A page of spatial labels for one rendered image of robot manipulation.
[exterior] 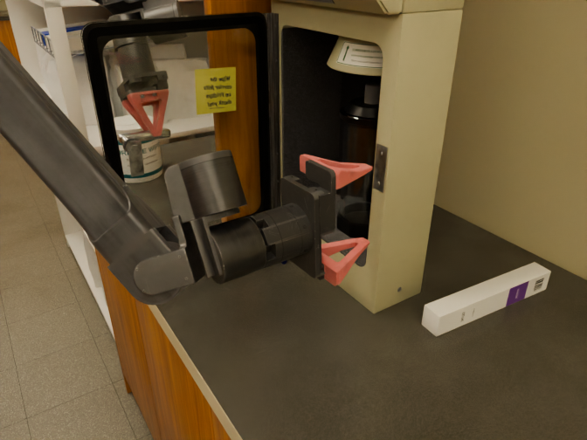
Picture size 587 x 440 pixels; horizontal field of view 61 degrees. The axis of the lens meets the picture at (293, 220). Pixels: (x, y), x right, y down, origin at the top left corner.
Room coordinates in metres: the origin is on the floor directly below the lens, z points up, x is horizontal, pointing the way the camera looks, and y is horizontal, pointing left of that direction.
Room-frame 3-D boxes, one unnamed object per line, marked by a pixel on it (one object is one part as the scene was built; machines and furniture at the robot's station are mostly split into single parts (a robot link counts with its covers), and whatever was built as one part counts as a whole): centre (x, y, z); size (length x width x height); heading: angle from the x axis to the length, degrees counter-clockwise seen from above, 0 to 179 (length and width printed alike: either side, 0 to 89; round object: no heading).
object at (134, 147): (0.75, 0.26, 1.18); 0.02 x 0.02 x 0.06; 33
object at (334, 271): (0.50, -0.05, 1.18); 0.09 x 0.07 x 0.07; 123
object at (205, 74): (0.83, 0.17, 1.19); 0.30 x 0.01 x 0.40; 123
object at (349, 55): (0.83, -0.14, 1.34); 0.18 x 0.18 x 0.05
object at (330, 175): (0.50, -0.05, 1.25); 0.09 x 0.07 x 0.07; 123
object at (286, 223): (0.46, 0.01, 1.21); 0.07 x 0.07 x 0.10; 33
